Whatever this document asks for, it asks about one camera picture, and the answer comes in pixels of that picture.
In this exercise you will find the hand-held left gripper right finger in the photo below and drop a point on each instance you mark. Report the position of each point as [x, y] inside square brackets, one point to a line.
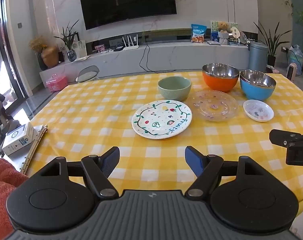
[194, 160]

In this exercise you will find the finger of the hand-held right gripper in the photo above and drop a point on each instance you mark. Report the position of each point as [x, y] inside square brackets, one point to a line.
[279, 137]

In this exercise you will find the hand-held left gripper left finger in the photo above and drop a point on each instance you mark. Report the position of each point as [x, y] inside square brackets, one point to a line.
[111, 160]

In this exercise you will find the blue steel-lined bowl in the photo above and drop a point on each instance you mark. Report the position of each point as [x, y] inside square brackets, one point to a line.
[255, 93]

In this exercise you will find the small white printed dish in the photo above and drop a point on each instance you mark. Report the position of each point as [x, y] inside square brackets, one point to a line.
[257, 111]

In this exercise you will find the white fruit-print plate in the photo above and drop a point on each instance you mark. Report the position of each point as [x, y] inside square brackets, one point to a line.
[161, 120]

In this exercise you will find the pink space heater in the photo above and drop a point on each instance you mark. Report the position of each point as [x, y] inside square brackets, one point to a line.
[291, 72]

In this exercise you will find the yellow checked tablecloth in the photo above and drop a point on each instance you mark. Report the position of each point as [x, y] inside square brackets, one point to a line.
[91, 110]

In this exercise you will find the clear glass plate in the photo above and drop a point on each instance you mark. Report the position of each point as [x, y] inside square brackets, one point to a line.
[214, 106]

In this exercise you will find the blue plastic bag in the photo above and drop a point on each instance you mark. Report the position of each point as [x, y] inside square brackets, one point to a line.
[297, 57]

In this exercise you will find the green ceramic bowl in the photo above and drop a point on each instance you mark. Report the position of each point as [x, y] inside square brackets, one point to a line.
[174, 93]

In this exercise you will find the orange steel-lined bowl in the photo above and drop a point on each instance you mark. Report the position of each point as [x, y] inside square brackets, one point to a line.
[217, 83]

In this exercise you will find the grey trash can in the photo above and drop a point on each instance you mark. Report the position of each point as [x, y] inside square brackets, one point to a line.
[257, 56]

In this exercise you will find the potted green plant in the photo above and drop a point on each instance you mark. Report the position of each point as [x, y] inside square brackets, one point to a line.
[272, 45]

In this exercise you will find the pink storage box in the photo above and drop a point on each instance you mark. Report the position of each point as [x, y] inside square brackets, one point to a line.
[56, 83]

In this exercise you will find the white cardboard box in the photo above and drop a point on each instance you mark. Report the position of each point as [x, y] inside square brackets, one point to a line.
[16, 140]

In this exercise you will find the white marble TV cabinet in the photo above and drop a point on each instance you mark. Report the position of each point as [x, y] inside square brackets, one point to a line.
[171, 55]

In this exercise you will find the pink card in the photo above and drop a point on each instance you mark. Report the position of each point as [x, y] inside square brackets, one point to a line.
[100, 48]

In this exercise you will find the green plant in blue vase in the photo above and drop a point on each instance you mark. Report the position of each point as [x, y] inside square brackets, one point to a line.
[71, 53]

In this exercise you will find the orange towel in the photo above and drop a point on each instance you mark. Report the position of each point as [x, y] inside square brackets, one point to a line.
[1, 195]

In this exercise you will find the white router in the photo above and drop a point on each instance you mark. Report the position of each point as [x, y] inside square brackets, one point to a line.
[130, 46]

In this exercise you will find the brown round vase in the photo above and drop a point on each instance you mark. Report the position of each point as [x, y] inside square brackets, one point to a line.
[50, 57]

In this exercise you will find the brown teddy bear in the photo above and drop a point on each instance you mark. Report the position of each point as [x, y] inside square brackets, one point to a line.
[223, 27]

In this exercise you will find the green picture board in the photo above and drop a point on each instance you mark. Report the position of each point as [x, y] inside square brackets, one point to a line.
[215, 28]

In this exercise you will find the blue snack bag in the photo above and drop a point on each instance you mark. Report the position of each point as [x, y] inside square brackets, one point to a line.
[198, 33]

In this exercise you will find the dried yellow flowers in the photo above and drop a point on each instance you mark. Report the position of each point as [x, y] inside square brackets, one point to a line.
[37, 43]

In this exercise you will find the glass sliding door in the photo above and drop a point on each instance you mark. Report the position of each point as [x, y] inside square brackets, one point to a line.
[4, 55]

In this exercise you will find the white photo frame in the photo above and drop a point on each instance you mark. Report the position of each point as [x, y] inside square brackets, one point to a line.
[79, 48]

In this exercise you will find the black wall television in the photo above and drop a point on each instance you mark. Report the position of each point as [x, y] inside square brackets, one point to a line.
[126, 2]

